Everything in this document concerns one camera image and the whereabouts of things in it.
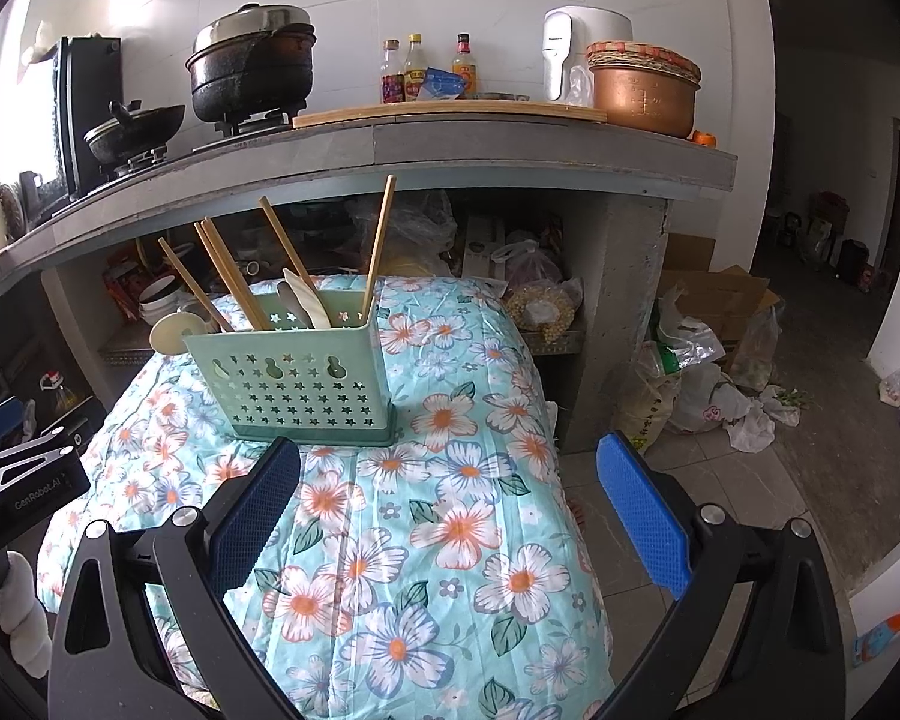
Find cardboard box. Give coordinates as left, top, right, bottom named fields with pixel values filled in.
left=660, top=236, right=785, bottom=376

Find red packets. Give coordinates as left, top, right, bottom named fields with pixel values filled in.
left=105, top=255, right=151, bottom=323

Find white kitchen appliance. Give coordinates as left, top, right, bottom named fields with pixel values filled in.
left=544, top=6, right=635, bottom=107

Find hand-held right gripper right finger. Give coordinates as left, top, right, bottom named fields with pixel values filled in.
left=596, top=431, right=852, bottom=720

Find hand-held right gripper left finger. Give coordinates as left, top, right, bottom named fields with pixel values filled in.
left=47, top=435, right=303, bottom=720

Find crumpled clear plastic bag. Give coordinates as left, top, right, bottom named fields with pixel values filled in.
left=656, top=285, right=725, bottom=368

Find pink plastic bag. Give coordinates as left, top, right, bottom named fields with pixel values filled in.
left=491, top=240, right=567, bottom=290

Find copper coloured inner pot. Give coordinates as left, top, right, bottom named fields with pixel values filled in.
left=591, top=64, right=702, bottom=140

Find grey kitchen counter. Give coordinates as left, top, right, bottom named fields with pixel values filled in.
left=0, top=118, right=740, bottom=458

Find rice sack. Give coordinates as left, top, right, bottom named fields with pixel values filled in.
left=622, top=341, right=683, bottom=455

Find sauce bottle with red label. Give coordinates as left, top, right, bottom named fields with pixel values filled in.
left=379, top=40, right=406, bottom=104

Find cardboard packaging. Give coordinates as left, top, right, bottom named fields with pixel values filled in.
left=461, top=214, right=511, bottom=278

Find stacked white bowls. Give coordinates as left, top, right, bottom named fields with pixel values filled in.
left=139, top=296, right=188, bottom=325

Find gas stove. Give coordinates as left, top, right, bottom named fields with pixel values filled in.
left=82, top=109, right=301, bottom=185

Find large black cooking pot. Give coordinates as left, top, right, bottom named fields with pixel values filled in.
left=186, top=4, right=317, bottom=125

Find metal shelf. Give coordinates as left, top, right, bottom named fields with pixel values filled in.
left=529, top=330, right=590, bottom=357

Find woven basket tray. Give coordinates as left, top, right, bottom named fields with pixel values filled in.
left=586, top=41, right=702, bottom=83

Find mint green utensil holder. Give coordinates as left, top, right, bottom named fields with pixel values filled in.
left=182, top=291, right=400, bottom=445

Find black appliance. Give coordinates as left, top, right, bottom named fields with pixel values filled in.
left=51, top=35, right=125, bottom=192

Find small sauce bottle yellow label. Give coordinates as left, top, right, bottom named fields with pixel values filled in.
left=451, top=34, right=479, bottom=98

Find cooking oil bottle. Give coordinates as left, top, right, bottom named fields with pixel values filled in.
left=39, top=370, right=83, bottom=421

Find white plastic bags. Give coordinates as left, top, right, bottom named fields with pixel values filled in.
left=675, top=379, right=777, bottom=455

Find sauce bottle with yellow cap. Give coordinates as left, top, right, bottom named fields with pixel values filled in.
left=403, top=34, right=430, bottom=102

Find wooden cutting board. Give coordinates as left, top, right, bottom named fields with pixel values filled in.
left=292, top=100, right=608, bottom=128

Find black wok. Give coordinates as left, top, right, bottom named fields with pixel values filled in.
left=84, top=100, right=187, bottom=164

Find cream plastic ladle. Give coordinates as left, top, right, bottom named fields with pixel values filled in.
left=148, top=313, right=205, bottom=356

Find blue packet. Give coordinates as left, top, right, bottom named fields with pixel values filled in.
left=424, top=66, right=466, bottom=101

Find floral turquoise blanket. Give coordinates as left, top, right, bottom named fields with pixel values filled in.
left=36, top=276, right=616, bottom=720

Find bag of soybeans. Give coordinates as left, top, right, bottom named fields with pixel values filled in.
left=506, top=277, right=586, bottom=331

